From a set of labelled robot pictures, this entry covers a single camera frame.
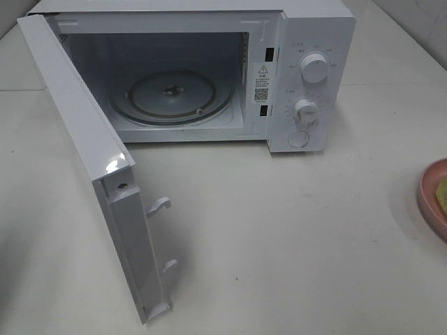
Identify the round white door button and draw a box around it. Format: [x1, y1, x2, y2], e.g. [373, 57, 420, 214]
[287, 131, 309, 148]

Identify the white timer knob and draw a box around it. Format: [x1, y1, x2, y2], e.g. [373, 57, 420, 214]
[294, 98, 318, 124]

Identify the white microwave door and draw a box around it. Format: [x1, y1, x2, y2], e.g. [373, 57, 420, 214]
[17, 15, 178, 324]

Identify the pink round plate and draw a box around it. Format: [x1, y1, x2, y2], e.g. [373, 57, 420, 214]
[417, 158, 446, 242]

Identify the toast sandwich with lettuce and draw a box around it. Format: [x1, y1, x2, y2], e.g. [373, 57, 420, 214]
[435, 177, 447, 216]

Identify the glass microwave turntable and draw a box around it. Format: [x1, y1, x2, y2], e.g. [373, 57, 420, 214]
[110, 70, 235, 126]

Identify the white warning label sticker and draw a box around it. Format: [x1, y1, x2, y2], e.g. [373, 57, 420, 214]
[251, 62, 275, 104]

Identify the white microwave oven body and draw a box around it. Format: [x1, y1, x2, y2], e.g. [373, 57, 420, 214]
[25, 1, 356, 153]

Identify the upper white power knob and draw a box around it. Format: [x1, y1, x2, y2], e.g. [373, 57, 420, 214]
[300, 51, 329, 84]

